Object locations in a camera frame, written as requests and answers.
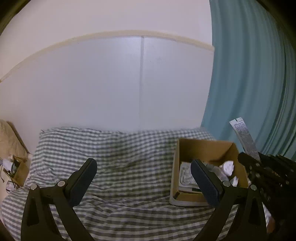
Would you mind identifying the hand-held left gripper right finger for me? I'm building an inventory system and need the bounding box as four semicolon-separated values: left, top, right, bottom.
190;159;269;241

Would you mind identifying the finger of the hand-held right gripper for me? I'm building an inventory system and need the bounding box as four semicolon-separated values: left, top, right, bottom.
238;152;262;172
257;152;296;169

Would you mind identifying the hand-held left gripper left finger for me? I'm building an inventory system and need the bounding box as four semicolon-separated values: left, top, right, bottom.
21;158;98;241

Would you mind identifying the clear plastic bag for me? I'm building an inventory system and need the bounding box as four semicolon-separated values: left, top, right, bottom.
203;163;229;182

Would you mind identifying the white paper packet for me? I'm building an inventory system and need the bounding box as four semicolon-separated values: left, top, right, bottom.
179;161;197;186

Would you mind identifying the printed paper receipt strip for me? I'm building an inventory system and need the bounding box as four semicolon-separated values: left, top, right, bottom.
229;117;258;160

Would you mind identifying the grey checked blanket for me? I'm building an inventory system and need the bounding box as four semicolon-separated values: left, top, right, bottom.
0;126;271;241

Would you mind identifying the small cardboard box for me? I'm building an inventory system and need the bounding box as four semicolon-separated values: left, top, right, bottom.
9;156;30;187

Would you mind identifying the white crumpled item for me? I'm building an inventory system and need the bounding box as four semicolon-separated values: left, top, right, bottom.
0;158;15;173

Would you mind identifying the beige pillow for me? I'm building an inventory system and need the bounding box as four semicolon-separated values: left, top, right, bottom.
0;119;29;160

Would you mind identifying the teal curtain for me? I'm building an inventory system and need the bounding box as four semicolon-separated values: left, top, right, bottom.
200;0;296;163

